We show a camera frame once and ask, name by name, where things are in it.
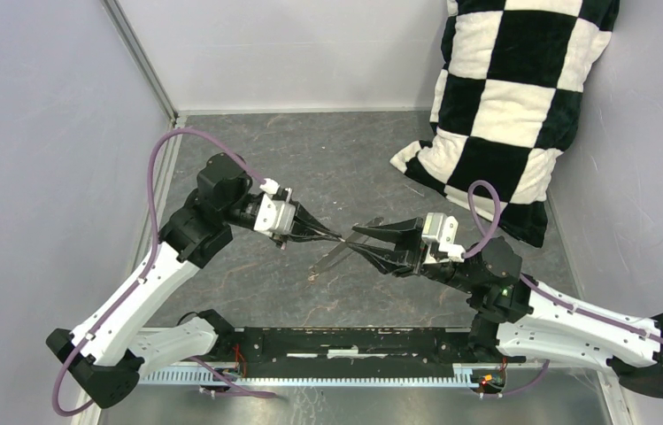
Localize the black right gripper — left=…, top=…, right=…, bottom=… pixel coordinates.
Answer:
left=346, top=214, right=479, bottom=294

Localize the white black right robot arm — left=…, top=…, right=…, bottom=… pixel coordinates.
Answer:
left=349, top=213, right=663, bottom=399

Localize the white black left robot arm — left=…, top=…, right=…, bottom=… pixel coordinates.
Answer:
left=46, top=153, right=342, bottom=408

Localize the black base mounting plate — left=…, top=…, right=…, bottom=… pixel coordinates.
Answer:
left=199, top=328, right=505, bottom=378

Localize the black white checkered pillow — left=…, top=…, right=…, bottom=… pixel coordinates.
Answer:
left=390, top=0, right=621, bottom=248

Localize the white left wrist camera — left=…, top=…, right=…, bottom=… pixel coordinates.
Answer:
left=252, top=179, right=296, bottom=236

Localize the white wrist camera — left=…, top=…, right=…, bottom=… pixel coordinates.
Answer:
left=252, top=179, right=296, bottom=236
left=421, top=212, right=466, bottom=265

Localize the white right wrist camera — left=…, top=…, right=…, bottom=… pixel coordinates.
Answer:
left=421, top=212, right=466, bottom=265

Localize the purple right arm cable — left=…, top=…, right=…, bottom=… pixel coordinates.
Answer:
left=464, top=180, right=663, bottom=400

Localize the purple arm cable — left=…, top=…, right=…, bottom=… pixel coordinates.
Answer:
left=464, top=180, right=663, bottom=400
left=51, top=127, right=282, bottom=418

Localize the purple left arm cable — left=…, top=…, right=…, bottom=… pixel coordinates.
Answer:
left=51, top=127, right=282, bottom=418

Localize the white slotted cable duct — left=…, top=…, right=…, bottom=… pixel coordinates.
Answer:
left=109, top=366, right=476, bottom=389

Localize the aluminium frame rail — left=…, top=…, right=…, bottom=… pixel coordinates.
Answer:
left=101, top=0, right=187, bottom=225

